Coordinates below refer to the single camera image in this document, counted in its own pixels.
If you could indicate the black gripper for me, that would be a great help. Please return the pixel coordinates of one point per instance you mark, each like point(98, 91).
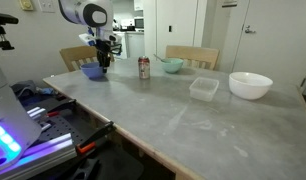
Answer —
point(103, 47)

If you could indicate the blue plastic bowl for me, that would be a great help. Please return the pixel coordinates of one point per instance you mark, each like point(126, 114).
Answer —
point(89, 70)

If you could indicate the red silver soda can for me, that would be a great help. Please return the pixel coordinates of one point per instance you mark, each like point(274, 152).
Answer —
point(144, 68)

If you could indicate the clear plastic box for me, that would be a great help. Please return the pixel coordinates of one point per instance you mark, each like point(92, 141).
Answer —
point(203, 89)

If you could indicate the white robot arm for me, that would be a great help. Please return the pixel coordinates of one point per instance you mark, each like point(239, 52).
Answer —
point(76, 11)

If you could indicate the white robot base blue lights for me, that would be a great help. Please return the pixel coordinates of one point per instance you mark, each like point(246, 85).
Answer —
point(9, 110)

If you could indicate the teal bowl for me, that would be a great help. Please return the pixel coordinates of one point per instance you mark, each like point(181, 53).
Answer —
point(172, 66)

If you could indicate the white bowl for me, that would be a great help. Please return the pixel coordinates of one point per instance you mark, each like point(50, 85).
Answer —
point(249, 86)

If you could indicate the white kitchen oven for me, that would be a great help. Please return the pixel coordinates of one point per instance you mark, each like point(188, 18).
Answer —
point(124, 50)

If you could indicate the wooden slat-back chair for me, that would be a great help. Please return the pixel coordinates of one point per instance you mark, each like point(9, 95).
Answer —
point(193, 53)
point(73, 53)

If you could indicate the white kitchen cabinet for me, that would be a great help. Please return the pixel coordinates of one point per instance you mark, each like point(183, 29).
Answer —
point(135, 45)

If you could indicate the microwave oven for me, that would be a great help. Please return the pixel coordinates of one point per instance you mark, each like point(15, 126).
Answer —
point(139, 23)

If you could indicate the black orange bar clamp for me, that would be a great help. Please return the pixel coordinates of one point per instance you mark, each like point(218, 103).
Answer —
point(96, 133)
point(64, 105)

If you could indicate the blue cloth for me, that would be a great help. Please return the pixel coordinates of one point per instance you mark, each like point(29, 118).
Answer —
point(48, 91)

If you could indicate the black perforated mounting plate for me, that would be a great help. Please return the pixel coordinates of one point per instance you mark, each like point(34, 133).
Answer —
point(64, 128)

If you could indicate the gray cloth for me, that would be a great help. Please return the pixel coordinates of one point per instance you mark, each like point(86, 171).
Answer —
point(24, 88)

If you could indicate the white door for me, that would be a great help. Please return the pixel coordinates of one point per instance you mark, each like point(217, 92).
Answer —
point(276, 40)

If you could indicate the silver wrist camera bar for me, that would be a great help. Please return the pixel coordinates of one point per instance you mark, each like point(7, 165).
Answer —
point(86, 38)

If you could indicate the white wall light switch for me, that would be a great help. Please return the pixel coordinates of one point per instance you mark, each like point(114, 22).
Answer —
point(46, 5)

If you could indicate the aluminium extrusion rail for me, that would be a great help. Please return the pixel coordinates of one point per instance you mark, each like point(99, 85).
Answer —
point(43, 153)
point(45, 127)
point(36, 113)

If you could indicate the yellowish wall thermostat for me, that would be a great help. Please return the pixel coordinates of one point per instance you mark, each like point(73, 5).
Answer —
point(26, 4)

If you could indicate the black camera on stand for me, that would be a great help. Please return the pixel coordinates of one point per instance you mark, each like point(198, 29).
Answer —
point(3, 20)

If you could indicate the gray wall sign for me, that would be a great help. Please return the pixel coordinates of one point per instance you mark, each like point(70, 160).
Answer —
point(229, 3)

